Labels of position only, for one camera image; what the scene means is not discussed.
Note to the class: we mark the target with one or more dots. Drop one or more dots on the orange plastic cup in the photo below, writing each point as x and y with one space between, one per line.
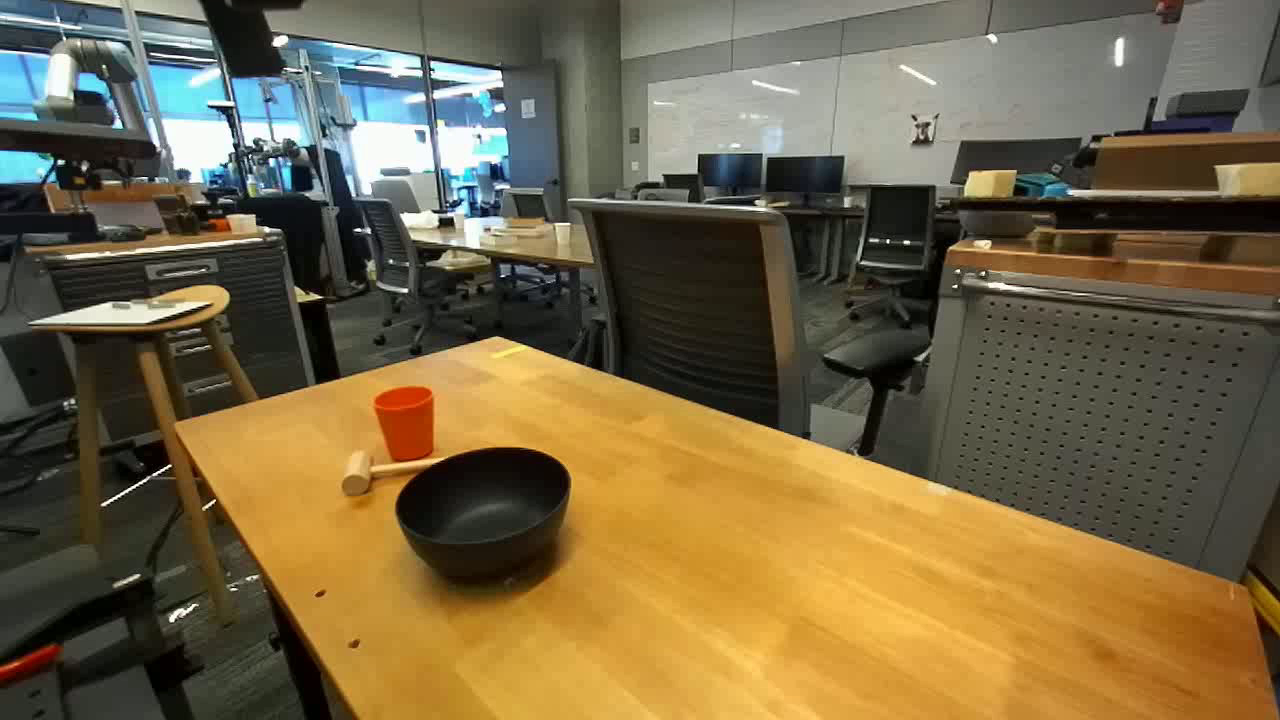
405 425

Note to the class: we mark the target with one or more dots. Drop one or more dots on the black bowl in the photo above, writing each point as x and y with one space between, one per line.
481 522

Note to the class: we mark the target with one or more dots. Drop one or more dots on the gray mesh office chair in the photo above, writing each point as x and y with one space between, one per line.
693 312

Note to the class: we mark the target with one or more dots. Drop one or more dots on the long wooden table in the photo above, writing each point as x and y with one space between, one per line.
520 242

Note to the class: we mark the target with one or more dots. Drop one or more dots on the black computer monitor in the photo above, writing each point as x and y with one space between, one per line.
729 172
806 172

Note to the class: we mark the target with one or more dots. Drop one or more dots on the light gray office chair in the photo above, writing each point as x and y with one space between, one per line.
391 252

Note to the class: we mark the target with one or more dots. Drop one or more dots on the black mesh office chair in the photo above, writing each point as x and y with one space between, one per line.
899 227

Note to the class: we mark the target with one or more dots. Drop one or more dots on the small wooden mallet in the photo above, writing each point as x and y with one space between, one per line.
357 472

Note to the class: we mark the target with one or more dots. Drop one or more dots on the beige foam block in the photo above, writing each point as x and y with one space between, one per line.
989 185

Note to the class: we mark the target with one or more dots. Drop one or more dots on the gray drawer cabinet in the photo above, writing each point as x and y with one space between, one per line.
246 312

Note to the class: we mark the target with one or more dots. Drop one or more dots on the wide black monitor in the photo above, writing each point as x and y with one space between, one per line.
1012 158

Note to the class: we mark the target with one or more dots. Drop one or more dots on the wooden stool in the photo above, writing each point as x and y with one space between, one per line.
162 401

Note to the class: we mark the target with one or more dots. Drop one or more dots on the wooden tray shelf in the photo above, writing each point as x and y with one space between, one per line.
1121 264

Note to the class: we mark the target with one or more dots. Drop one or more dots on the black hanging screen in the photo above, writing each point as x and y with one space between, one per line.
240 32

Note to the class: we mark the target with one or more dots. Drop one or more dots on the white flat board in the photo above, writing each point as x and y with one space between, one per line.
114 312

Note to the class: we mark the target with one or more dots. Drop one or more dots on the large wooden box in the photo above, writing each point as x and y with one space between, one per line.
1180 162

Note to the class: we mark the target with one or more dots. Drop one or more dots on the small wall poster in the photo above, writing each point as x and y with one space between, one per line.
925 130

